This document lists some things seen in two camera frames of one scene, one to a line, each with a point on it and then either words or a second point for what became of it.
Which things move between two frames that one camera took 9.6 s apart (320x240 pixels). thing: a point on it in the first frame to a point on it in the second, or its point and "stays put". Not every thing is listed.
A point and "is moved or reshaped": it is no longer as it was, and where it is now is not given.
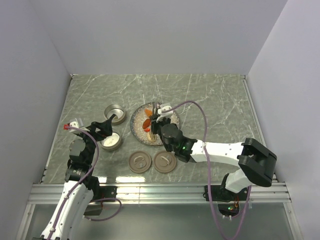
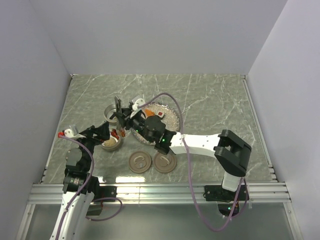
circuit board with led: x=229 y=209 stays put
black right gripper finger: x=165 y=121 to x=139 y=117
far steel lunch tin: x=117 y=109 stays put
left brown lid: x=140 y=161 stays put
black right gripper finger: x=155 y=127 to x=119 y=117
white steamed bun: x=151 y=138 is moved or reshaped
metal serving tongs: x=152 y=116 to x=118 y=102
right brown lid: x=165 y=161 stays put
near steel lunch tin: x=111 y=142 stays put
